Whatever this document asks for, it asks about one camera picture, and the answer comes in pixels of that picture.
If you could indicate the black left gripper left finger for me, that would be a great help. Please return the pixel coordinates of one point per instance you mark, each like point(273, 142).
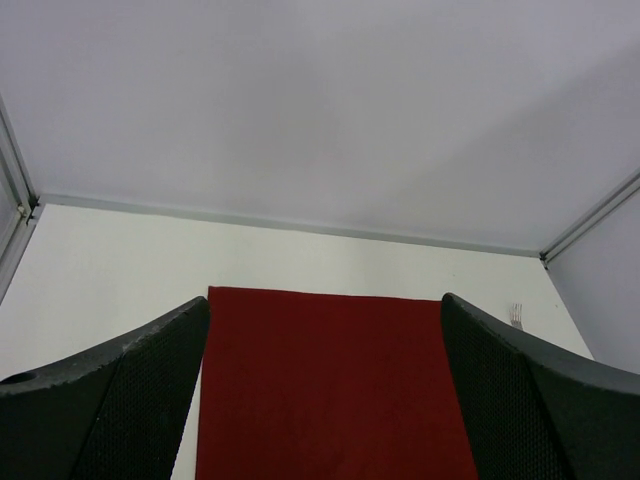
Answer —
point(114, 411)

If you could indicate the aluminium frame left post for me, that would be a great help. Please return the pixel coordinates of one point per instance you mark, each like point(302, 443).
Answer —
point(20, 206)

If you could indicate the aluminium frame back rail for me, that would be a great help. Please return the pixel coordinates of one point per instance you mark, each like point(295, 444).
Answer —
point(214, 217)

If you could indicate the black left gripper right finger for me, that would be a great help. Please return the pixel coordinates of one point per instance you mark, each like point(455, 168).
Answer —
point(533, 410)

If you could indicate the silver metal fork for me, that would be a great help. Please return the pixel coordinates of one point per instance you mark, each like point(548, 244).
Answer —
point(515, 315)

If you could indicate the aluminium frame right post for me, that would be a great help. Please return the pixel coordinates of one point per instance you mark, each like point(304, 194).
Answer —
point(595, 215)

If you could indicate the dark red cloth napkin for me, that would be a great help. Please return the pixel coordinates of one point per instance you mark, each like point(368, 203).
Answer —
point(316, 386)

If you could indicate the aluminium frame post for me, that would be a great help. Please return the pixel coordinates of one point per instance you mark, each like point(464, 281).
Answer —
point(595, 215)
point(20, 206)

